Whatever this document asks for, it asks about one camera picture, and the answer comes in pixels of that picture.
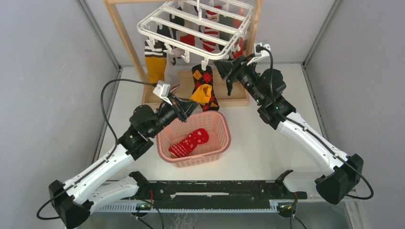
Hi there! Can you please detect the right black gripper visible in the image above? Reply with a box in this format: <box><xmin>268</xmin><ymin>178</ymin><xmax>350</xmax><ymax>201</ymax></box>
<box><xmin>213</xmin><ymin>53</ymin><xmax>265</xmax><ymax>105</ymax></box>

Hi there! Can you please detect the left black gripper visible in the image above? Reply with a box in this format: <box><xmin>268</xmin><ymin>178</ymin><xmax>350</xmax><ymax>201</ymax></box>
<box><xmin>148</xmin><ymin>92</ymin><xmax>200</xmax><ymax>138</ymax></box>

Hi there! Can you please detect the red sock white pattern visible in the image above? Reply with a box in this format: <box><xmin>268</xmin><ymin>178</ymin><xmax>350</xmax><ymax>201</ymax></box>
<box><xmin>230</xmin><ymin>19</ymin><xmax>245</xmax><ymax>59</ymax></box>

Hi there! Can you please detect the mustard yellow sock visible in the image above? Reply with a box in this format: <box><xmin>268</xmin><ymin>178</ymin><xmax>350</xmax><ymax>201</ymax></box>
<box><xmin>190</xmin><ymin>84</ymin><xmax>213</xmax><ymax>104</ymax></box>

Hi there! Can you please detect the red snowflake sock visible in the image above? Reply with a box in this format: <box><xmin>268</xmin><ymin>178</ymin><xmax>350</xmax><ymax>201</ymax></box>
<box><xmin>168</xmin><ymin>128</ymin><xmax>209</xmax><ymax>158</ymax></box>

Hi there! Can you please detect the pink plastic basket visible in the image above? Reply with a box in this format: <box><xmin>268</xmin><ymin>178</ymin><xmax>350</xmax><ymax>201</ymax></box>
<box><xmin>156</xmin><ymin>111</ymin><xmax>231</xmax><ymax>168</ymax></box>

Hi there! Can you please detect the wooden hanger stand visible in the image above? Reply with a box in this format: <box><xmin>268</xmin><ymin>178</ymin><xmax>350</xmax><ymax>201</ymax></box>
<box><xmin>104</xmin><ymin>0</ymin><xmax>263</xmax><ymax>107</ymax></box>

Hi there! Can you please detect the dark blue sock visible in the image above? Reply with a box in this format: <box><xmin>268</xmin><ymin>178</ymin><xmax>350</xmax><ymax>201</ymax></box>
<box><xmin>226</xmin><ymin>79</ymin><xmax>233</xmax><ymax>96</ymax></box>

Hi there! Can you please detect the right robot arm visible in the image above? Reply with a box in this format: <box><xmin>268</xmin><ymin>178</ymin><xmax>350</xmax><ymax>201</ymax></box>
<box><xmin>214</xmin><ymin>54</ymin><xmax>374</xmax><ymax>205</ymax></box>

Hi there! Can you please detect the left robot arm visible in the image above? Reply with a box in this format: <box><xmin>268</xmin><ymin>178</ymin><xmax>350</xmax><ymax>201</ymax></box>
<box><xmin>36</xmin><ymin>81</ymin><xmax>198</xmax><ymax>229</ymax></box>

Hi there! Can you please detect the white plastic sock hanger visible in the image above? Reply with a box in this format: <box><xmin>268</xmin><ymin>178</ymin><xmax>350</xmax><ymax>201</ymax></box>
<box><xmin>137</xmin><ymin>0</ymin><xmax>254</xmax><ymax>69</ymax></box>

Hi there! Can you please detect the red white striped sock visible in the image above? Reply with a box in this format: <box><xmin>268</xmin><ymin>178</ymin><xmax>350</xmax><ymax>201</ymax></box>
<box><xmin>202</xmin><ymin>10</ymin><xmax>220</xmax><ymax>52</ymax></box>

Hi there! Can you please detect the argyle red yellow sock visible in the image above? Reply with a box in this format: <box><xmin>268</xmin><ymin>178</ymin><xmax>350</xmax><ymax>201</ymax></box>
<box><xmin>192</xmin><ymin>65</ymin><xmax>220</xmax><ymax>112</ymax></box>

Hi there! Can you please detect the grey white sock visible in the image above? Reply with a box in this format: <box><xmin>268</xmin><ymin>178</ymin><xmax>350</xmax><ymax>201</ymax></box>
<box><xmin>164</xmin><ymin>54</ymin><xmax>181</xmax><ymax>94</ymax></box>

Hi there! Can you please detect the yellow brown striped sock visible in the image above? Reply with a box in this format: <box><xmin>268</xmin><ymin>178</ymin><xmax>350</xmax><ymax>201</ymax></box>
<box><xmin>144</xmin><ymin>41</ymin><xmax>166</xmax><ymax>83</ymax></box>

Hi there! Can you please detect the black striped narrow sock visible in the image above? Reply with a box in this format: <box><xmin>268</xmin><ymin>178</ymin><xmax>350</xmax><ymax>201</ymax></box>
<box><xmin>169</xmin><ymin>14</ymin><xmax>185</xmax><ymax>40</ymax></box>

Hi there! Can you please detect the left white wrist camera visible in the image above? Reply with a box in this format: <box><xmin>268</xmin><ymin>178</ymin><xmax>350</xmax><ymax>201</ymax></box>
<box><xmin>153</xmin><ymin>80</ymin><xmax>172</xmax><ymax>105</ymax></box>

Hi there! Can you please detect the black mounting rail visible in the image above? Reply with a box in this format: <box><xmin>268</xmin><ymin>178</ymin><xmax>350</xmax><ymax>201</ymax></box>
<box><xmin>132</xmin><ymin>180</ymin><xmax>308</xmax><ymax>210</ymax></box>

